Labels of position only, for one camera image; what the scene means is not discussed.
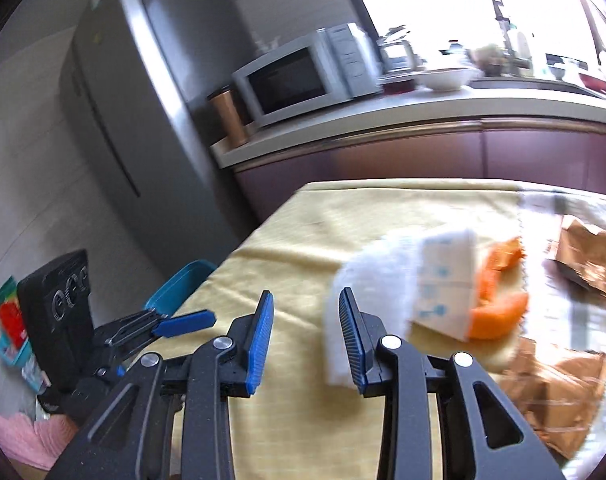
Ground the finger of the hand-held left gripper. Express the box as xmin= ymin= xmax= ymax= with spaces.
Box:
xmin=106 ymin=310 xmax=217 ymax=361
xmin=100 ymin=309 xmax=165 ymax=346

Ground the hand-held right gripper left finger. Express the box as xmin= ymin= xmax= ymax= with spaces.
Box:
xmin=48 ymin=290 xmax=275 ymax=480

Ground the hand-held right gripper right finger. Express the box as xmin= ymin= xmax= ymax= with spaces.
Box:
xmin=339 ymin=287 xmax=566 ymax=480

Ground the blue plastic bin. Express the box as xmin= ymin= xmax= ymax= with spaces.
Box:
xmin=144 ymin=259 xmax=218 ymax=318

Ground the white foam fruit net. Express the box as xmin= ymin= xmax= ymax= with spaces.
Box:
xmin=325 ymin=227 xmax=426 ymax=387

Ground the brown foil wrapper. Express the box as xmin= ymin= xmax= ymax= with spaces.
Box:
xmin=498 ymin=337 xmax=606 ymax=461
xmin=547 ymin=214 xmax=606 ymax=301

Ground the person's left forearm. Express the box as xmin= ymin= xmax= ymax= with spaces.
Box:
xmin=0 ymin=405 xmax=79 ymax=473

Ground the red green package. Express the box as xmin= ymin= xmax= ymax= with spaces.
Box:
xmin=0 ymin=275 xmax=31 ymax=348

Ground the teal box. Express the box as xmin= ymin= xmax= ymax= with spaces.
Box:
xmin=0 ymin=332 xmax=49 ymax=391

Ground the yellow tablecloth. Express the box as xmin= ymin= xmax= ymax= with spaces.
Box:
xmin=170 ymin=180 xmax=534 ymax=480

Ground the white packet blue print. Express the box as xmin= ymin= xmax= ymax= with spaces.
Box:
xmin=412 ymin=228 xmax=478 ymax=342

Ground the kitchen counter with cabinets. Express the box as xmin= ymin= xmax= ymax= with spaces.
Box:
xmin=210 ymin=75 xmax=606 ymax=221

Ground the grey refrigerator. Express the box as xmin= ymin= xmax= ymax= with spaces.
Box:
xmin=58 ymin=0 xmax=256 ymax=281

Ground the copper thermos tumbler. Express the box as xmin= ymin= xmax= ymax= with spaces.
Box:
xmin=206 ymin=87 xmax=249 ymax=145

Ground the white microwave oven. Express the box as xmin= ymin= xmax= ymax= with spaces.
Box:
xmin=231 ymin=22 xmax=384 ymax=128

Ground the white bowl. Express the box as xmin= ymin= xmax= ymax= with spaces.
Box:
xmin=414 ymin=67 xmax=476 ymax=92

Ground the glass kettle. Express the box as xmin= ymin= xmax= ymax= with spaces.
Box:
xmin=375 ymin=25 xmax=429 ymax=73

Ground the metal kitchen faucet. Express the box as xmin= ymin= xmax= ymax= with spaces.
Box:
xmin=493 ymin=0 xmax=534 ymax=73

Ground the small glass bowl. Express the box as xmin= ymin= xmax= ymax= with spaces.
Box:
xmin=545 ymin=55 xmax=584 ymax=79

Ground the kitchen window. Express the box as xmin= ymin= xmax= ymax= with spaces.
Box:
xmin=333 ymin=0 xmax=606 ymax=68

